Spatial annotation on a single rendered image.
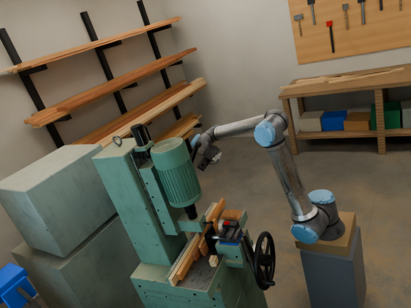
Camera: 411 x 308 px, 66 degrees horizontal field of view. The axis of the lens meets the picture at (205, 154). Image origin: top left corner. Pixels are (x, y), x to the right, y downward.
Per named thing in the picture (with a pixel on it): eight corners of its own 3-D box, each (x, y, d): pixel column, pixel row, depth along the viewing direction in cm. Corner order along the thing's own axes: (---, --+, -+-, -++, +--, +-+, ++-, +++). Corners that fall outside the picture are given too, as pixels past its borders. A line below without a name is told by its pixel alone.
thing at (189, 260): (181, 280, 152) (179, 274, 151) (178, 280, 153) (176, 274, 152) (225, 203, 201) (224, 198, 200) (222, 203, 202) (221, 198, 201)
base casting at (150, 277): (224, 305, 156) (219, 292, 152) (134, 288, 183) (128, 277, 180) (249, 242, 191) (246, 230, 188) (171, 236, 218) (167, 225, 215)
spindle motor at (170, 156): (193, 209, 151) (173, 152, 139) (164, 208, 159) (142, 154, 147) (207, 188, 165) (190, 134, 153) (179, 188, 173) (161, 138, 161)
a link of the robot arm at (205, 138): (198, 137, 212) (211, 150, 210) (186, 145, 205) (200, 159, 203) (202, 129, 205) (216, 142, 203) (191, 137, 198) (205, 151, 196)
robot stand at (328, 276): (322, 278, 238) (312, 220, 216) (366, 288, 221) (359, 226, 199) (312, 311, 216) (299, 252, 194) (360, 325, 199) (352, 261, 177)
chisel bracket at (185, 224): (203, 234, 165) (199, 222, 162) (181, 233, 172) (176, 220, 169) (208, 225, 171) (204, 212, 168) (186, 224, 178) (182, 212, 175)
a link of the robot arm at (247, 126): (292, 101, 164) (210, 124, 217) (280, 111, 157) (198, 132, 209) (301, 120, 167) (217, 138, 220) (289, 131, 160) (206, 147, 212)
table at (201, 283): (229, 305, 140) (225, 296, 137) (172, 294, 154) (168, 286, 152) (263, 217, 187) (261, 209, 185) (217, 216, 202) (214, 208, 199)
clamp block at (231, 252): (243, 261, 156) (238, 247, 153) (218, 258, 163) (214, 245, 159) (251, 241, 168) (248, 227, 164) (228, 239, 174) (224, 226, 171)
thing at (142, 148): (149, 160, 154) (136, 128, 147) (136, 161, 157) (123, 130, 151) (158, 152, 160) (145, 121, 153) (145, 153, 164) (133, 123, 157)
